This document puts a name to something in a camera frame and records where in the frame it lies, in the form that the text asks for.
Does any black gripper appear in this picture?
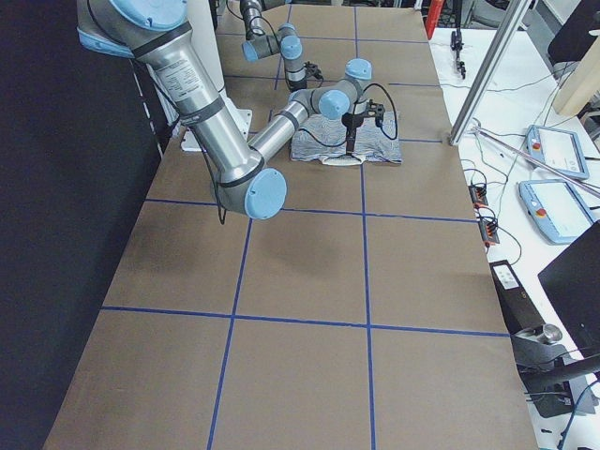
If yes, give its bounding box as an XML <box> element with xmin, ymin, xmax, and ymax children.
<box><xmin>341</xmin><ymin>100</ymin><xmax>385</xmax><ymax>156</ymax></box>
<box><xmin>286</xmin><ymin>61</ymin><xmax>324</xmax><ymax>92</ymax></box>

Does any navy white striped polo shirt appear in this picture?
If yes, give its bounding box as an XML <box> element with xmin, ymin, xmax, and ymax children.
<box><xmin>291</xmin><ymin>112</ymin><xmax>402</xmax><ymax>166</ymax></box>

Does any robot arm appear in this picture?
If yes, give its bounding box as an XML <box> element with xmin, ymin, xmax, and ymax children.
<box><xmin>77</xmin><ymin>1</ymin><xmax>372</xmax><ymax>219</ymax></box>
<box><xmin>239</xmin><ymin>0</ymin><xmax>324</xmax><ymax>92</ymax></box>

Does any red cylinder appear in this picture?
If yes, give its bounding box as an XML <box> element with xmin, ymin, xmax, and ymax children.
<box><xmin>426</xmin><ymin>0</ymin><xmax>444</xmax><ymax>32</ymax></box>

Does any black tripod stick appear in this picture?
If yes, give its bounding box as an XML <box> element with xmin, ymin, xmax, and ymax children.
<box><xmin>450</xmin><ymin>0</ymin><xmax>466</xmax><ymax>80</ymax></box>

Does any orange black power strip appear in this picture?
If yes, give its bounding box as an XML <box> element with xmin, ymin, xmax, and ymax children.
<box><xmin>468</xmin><ymin>183</ymin><xmax>500</xmax><ymax>248</ymax></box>

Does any white pink reach stick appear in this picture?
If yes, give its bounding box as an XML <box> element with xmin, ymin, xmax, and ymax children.
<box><xmin>468</xmin><ymin>124</ymin><xmax>600</xmax><ymax>198</ymax></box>

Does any far blue teach pendant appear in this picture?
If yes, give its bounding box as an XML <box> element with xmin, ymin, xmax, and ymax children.
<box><xmin>525</xmin><ymin>125</ymin><xmax>590</xmax><ymax>180</ymax></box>

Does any blue teach pendant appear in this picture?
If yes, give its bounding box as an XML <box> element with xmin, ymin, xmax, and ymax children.
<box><xmin>517</xmin><ymin>179</ymin><xmax>595</xmax><ymax>245</ymax></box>
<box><xmin>525</xmin><ymin>125</ymin><xmax>590</xmax><ymax>180</ymax></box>

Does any near blue teach pendant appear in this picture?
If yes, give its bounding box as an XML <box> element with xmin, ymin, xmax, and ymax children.
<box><xmin>517</xmin><ymin>179</ymin><xmax>595</xmax><ymax>245</ymax></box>

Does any black box with label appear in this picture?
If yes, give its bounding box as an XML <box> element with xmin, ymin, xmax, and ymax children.
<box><xmin>489</xmin><ymin>260</ymin><xmax>545</xmax><ymax>335</ymax></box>

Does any black monitor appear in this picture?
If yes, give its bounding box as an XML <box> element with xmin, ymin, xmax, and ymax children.
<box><xmin>538</xmin><ymin>221</ymin><xmax>600</xmax><ymax>348</ymax></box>

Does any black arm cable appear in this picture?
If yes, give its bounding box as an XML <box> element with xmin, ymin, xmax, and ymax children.
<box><xmin>213</xmin><ymin>82</ymin><xmax>400</xmax><ymax>226</ymax></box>

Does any aluminium frame post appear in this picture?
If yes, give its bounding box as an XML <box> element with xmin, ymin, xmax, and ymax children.
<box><xmin>448</xmin><ymin>0</ymin><xmax>531</xmax><ymax>146</ymax></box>

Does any black camera stand clamp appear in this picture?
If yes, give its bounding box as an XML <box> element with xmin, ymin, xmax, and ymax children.
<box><xmin>510</xmin><ymin>326</ymin><xmax>599</xmax><ymax>418</ymax></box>

